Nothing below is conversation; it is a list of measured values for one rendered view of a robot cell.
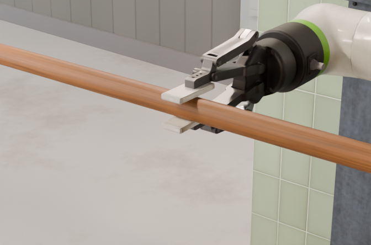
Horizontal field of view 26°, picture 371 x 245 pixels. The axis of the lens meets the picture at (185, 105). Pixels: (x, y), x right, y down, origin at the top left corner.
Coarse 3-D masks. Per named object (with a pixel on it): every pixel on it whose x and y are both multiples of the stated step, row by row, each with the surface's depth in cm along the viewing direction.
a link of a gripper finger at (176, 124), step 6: (168, 120) 98; (174, 120) 98; (180, 120) 98; (186, 120) 98; (162, 126) 97; (168, 126) 97; (174, 126) 96; (180, 126) 96; (186, 126) 96; (192, 126) 97; (180, 132) 96
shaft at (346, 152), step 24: (0, 48) 116; (48, 72) 110; (72, 72) 107; (96, 72) 106; (120, 96) 103; (144, 96) 100; (192, 120) 97; (216, 120) 94; (240, 120) 92; (264, 120) 90; (288, 144) 88; (312, 144) 86; (336, 144) 85; (360, 144) 84; (360, 168) 84
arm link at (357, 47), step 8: (368, 16) 117; (360, 24) 116; (368, 24) 115; (360, 32) 115; (368, 32) 114; (360, 40) 115; (368, 40) 114; (352, 48) 116; (360, 48) 115; (368, 48) 114; (352, 56) 116; (360, 56) 115; (368, 56) 114; (352, 64) 117; (360, 64) 116; (368, 64) 115; (360, 72) 117; (368, 72) 116; (368, 80) 118
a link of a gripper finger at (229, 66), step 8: (224, 64) 105; (232, 64) 105; (256, 64) 107; (192, 72) 101; (216, 72) 100; (224, 72) 101; (232, 72) 103; (240, 72) 104; (248, 72) 105; (256, 72) 106; (216, 80) 100
